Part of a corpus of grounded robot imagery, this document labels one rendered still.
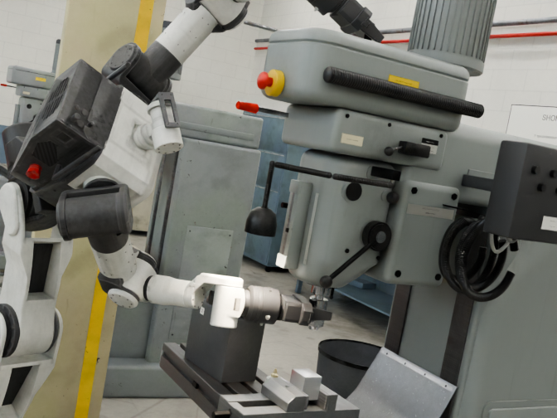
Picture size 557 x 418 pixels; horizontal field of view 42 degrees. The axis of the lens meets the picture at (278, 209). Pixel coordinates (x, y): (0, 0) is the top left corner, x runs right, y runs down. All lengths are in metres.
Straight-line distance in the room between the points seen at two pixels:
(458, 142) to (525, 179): 0.27
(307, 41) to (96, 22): 1.81
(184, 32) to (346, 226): 0.64
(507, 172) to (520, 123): 5.46
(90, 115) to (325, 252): 0.62
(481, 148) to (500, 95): 5.45
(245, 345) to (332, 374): 1.66
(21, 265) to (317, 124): 0.85
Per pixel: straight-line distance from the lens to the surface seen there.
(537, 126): 6.98
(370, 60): 1.65
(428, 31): 1.89
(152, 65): 1.88
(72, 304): 3.42
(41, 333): 2.06
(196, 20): 1.90
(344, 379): 3.71
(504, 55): 7.45
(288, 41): 1.68
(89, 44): 3.29
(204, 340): 2.18
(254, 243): 9.42
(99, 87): 1.74
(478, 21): 1.90
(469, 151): 1.88
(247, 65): 11.70
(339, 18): 1.78
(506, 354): 2.02
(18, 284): 2.02
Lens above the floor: 1.63
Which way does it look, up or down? 5 degrees down
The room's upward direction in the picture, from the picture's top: 10 degrees clockwise
